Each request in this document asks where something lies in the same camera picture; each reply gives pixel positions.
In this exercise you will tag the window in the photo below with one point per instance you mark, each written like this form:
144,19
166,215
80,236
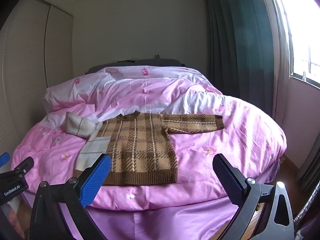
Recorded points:
305,30

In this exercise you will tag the white wardrobe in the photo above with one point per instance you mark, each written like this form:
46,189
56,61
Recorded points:
30,67

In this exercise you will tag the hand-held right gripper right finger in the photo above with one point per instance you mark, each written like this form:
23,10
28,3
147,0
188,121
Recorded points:
227,180

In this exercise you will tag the brown plaid knitted sweater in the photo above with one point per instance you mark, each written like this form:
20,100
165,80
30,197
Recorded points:
140,150

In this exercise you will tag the small dark object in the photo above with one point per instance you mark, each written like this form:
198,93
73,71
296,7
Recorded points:
157,56

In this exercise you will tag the dark grey headboard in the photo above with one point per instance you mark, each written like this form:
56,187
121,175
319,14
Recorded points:
155,62

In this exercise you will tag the pink satin bed sheet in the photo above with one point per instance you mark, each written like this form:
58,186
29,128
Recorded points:
162,222

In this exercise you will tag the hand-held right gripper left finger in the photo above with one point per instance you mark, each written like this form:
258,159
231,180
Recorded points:
96,180

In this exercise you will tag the beige sheer curtain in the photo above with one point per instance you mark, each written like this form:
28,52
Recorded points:
281,67

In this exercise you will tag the white plaid knitted sweater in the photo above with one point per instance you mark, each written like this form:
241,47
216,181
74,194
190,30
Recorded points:
92,150

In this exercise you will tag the dark green curtain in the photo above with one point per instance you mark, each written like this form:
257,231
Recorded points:
237,42

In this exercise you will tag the pink floral duvet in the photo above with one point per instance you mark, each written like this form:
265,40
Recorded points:
225,142

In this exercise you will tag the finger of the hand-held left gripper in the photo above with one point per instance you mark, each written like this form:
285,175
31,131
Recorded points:
4,158
23,166

